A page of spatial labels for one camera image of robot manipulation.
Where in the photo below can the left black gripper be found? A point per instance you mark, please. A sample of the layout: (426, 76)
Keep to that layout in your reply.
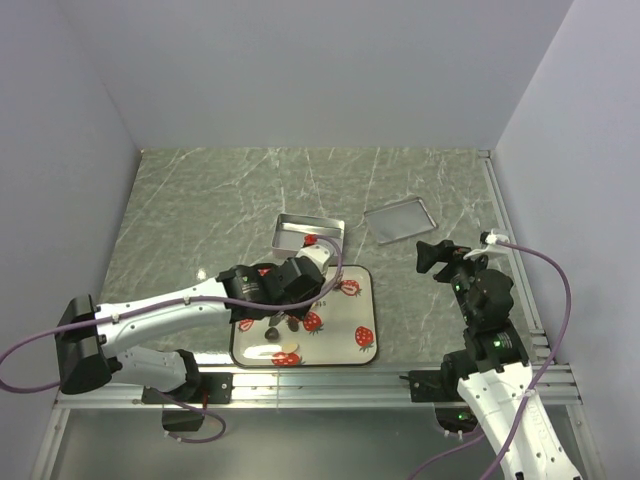
(300, 312)

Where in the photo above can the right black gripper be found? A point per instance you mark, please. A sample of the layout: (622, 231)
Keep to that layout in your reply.
(428, 254)

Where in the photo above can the metal serving tongs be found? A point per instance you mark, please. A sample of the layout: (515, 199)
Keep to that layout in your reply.
(280, 319)

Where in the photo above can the dark heart chocolate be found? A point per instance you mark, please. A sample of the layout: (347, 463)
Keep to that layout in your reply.
(272, 334)

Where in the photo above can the white oval chocolate front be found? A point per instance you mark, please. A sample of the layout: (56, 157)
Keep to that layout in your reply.
(290, 348)

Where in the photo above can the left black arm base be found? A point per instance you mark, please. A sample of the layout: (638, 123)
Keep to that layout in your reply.
(190, 419)

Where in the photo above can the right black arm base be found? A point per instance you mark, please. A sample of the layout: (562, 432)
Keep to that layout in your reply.
(452, 415)

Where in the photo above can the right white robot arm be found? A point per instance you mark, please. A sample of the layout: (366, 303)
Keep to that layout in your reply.
(493, 374)

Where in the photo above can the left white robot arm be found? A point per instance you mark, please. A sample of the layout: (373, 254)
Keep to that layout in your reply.
(99, 344)

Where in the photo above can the silver tin lid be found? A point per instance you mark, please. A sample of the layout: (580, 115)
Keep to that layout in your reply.
(399, 220)

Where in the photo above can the silver rectangular tin box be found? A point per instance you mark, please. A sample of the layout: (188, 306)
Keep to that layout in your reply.
(291, 230)

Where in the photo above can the white strawberry pattern tray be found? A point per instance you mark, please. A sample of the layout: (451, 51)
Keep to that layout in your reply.
(339, 330)

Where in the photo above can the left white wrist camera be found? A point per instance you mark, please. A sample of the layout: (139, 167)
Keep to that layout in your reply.
(319, 252)

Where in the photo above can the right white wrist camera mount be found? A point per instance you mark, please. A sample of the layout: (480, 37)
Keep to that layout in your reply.
(491, 245)

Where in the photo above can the aluminium frame rail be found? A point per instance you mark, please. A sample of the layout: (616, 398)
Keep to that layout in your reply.
(367, 387)

